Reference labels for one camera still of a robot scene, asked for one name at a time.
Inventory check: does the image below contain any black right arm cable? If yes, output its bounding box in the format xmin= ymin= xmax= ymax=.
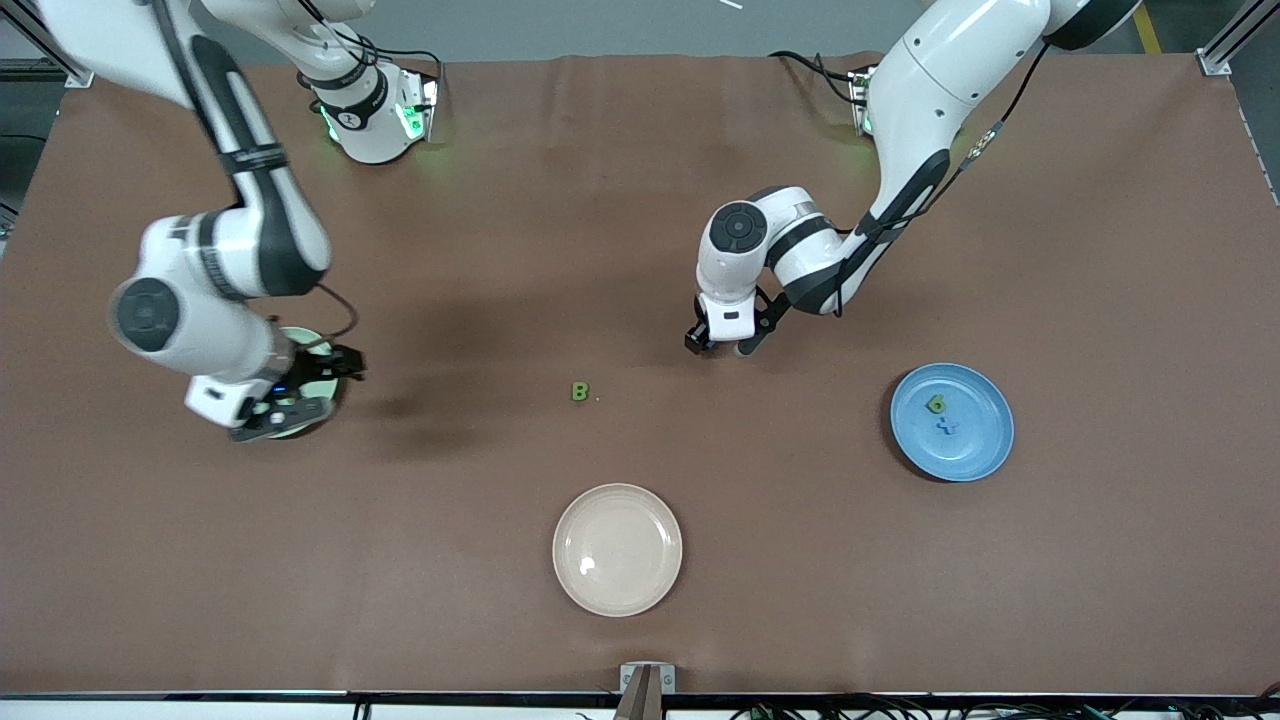
xmin=150 ymin=0 xmax=359 ymax=349

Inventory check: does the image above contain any grey camera pole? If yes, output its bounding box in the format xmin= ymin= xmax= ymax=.
xmin=613 ymin=668 xmax=664 ymax=720

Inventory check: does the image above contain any aluminium frame profile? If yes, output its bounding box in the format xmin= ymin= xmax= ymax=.
xmin=0 ymin=0 xmax=98 ymax=89
xmin=1197 ymin=0 xmax=1280 ymax=77

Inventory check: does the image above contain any black right base cable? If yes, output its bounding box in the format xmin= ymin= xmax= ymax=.
xmin=300 ymin=0 xmax=443 ymax=96

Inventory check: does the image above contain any beige plate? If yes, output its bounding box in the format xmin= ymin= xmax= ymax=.
xmin=552 ymin=483 xmax=684 ymax=618

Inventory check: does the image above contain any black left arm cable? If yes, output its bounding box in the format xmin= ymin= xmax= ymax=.
xmin=835 ymin=45 xmax=1051 ymax=321

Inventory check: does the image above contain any black left base cable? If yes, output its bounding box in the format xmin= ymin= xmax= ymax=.
xmin=768 ymin=48 xmax=863 ymax=106

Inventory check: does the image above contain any brown table cover sheet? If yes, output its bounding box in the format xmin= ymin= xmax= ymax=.
xmin=0 ymin=52 xmax=1280 ymax=696

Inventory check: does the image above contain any green plate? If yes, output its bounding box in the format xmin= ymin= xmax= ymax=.
xmin=262 ymin=325 xmax=343 ymax=441

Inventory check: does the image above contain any blue plate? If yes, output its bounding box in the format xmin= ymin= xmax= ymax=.
xmin=890 ymin=362 xmax=1015 ymax=483

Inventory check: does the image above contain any black base cable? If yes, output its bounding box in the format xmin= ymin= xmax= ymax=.
xmin=300 ymin=0 xmax=443 ymax=96
xmin=768 ymin=48 xmax=863 ymax=106

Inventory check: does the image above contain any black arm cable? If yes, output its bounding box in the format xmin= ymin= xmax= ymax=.
xmin=835 ymin=45 xmax=1051 ymax=321
xmin=150 ymin=0 xmax=359 ymax=349

